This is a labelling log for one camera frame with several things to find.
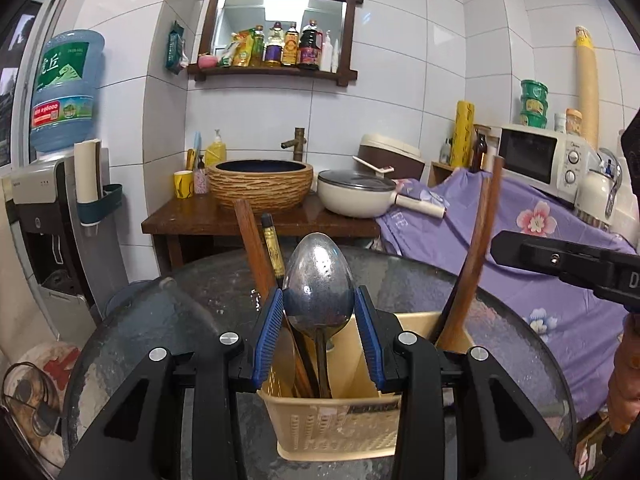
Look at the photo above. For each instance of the tall cream roll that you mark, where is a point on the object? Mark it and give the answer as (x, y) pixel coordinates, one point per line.
(587, 85)

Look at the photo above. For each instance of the small clear bottle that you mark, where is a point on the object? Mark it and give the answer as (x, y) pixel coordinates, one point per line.
(445, 152)

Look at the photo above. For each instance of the wicker wash basin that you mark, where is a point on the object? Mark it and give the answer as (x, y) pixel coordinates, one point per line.
(260, 190)

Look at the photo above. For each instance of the oval metal spoon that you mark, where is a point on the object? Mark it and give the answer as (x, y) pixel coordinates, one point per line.
(317, 280)

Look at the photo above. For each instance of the small white bottle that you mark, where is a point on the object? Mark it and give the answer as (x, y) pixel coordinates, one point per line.
(336, 57)

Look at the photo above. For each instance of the yellow soap pump bottle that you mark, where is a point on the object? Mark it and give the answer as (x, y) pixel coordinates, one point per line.
(216, 152)

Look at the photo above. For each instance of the green hanging packet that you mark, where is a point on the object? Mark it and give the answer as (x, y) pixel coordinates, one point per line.
(175, 47)

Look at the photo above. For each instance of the dark soy sauce bottle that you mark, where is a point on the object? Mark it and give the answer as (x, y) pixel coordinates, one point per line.
(310, 47)

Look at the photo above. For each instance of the pale blue plastic stool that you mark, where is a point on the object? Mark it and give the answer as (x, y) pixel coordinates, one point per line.
(127, 300)

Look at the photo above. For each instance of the pink dotted pump bottle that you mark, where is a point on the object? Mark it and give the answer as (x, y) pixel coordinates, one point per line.
(201, 182)

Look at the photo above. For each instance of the yellow green packet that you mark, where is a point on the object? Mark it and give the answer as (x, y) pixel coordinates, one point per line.
(239, 50)

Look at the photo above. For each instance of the person's right forearm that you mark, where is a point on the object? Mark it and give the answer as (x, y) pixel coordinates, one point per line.
(626, 375)

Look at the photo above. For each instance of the yellow label bottle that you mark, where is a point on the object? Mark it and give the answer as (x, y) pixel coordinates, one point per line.
(290, 47)

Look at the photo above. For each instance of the water dispenser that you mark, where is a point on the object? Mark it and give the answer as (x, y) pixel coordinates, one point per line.
(40, 185)

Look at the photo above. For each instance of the long wooden spatula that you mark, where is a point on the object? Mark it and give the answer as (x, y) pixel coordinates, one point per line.
(497, 180)

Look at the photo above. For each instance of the white rice paddle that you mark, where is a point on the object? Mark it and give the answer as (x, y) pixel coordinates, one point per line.
(370, 164)

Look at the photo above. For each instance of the yellow cup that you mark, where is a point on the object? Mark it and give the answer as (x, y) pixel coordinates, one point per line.
(183, 185)

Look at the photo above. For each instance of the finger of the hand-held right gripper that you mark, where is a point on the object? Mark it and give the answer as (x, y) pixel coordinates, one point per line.
(632, 145)
(530, 255)

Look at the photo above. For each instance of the cream plastic utensil basket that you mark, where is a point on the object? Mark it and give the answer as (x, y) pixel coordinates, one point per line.
(330, 430)

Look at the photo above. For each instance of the pink round item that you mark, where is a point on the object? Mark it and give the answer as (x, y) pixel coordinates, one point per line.
(207, 61)

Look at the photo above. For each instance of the blue toothbrush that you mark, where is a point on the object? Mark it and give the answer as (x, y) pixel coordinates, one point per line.
(197, 145)

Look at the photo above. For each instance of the white microwave oven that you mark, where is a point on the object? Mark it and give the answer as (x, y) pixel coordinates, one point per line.
(530, 152)

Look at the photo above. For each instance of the teal wall holder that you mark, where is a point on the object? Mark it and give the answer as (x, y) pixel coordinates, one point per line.
(112, 195)

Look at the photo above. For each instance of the purple label bottle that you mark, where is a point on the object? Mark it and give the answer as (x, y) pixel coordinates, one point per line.
(274, 47)

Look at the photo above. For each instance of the white plastic bottle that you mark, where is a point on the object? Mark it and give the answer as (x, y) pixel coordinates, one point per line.
(326, 55)

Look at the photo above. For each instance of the small white jar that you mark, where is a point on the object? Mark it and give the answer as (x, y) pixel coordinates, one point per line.
(560, 122)

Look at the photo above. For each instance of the purple floral cloth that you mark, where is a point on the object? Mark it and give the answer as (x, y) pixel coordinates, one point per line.
(430, 240)

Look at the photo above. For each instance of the green cap oil bottle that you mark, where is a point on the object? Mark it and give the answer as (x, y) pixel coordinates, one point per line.
(257, 45)

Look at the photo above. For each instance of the wooden box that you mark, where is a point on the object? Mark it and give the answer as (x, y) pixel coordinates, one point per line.
(440, 174)

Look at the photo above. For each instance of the white kettle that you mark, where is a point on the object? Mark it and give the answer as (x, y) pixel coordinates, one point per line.
(592, 195)

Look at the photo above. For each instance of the brown glass bottle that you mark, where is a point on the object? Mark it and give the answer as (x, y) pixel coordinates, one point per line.
(478, 152)

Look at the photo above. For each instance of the red and white bag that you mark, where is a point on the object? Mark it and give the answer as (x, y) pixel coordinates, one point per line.
(55, 366)

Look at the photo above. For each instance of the window frame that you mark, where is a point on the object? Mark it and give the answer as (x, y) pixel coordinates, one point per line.
(10, 85)

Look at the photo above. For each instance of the glass pan lid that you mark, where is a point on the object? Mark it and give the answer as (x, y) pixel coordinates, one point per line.
(355, 180)

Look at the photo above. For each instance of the cream and brown rice cooker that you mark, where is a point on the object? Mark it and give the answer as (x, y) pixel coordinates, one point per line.
(395, 152)

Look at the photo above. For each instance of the wooden framed mirror shelf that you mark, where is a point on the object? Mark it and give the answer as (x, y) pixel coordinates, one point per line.
(280, 74)

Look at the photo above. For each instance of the dark wooden counter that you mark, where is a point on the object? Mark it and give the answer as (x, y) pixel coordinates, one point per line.
(190, 215)

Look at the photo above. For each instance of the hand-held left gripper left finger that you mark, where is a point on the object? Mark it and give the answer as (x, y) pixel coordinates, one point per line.
(267, 340)

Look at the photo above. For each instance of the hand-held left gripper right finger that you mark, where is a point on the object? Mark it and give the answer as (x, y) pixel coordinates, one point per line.
(370, 345)

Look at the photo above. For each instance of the bamboo style faucet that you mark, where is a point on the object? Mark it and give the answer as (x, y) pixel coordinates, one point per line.
(299, 145)

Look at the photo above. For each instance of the chrome tap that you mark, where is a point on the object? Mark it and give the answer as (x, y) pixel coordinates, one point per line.
(616, 175)

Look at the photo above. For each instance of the black chopstick with gold band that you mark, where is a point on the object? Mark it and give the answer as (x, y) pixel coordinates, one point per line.
(271, 245)

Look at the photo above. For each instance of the blue water bottle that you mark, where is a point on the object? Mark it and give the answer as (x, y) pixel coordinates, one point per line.
(65, 90)

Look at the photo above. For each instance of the yellow patterned roll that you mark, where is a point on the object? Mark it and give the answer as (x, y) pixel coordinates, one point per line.
(462, 135)

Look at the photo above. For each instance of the yellow label jar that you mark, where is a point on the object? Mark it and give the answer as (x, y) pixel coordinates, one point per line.
(575, 122)

